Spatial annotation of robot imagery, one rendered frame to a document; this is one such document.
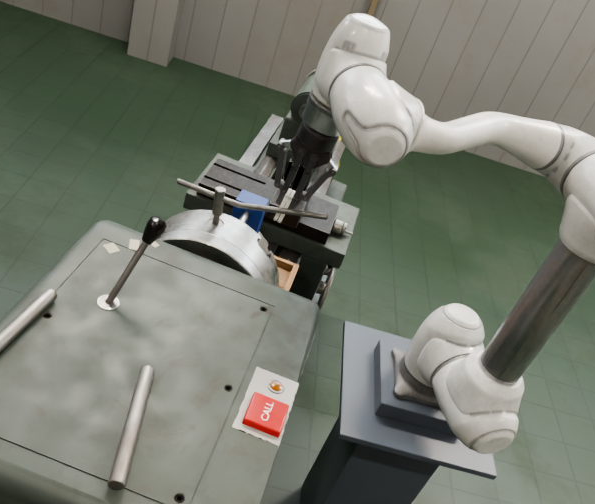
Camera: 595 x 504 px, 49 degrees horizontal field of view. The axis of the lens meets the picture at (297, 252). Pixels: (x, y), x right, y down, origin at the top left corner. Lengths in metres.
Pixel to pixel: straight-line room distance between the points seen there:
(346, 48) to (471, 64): 4.11
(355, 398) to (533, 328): 0.58
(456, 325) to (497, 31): 3.67
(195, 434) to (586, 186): 0.85
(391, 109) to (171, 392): 0.54
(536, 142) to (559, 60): 3.97
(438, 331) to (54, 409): 1.03
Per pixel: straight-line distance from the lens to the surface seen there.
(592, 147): 1.42
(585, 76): 5.43
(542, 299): 1.45
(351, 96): 1.02
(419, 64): 5.16
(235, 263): 1.35
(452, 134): 1.13
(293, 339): 1.17
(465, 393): 1.61
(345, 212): 2.20
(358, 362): 1.94
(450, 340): 1.71
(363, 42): 1.11
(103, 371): 1.04
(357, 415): 1.80
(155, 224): 1.09
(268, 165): 2.43
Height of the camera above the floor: 2.05
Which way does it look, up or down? 36 degrees down
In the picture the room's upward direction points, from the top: 21 degrees clockwise
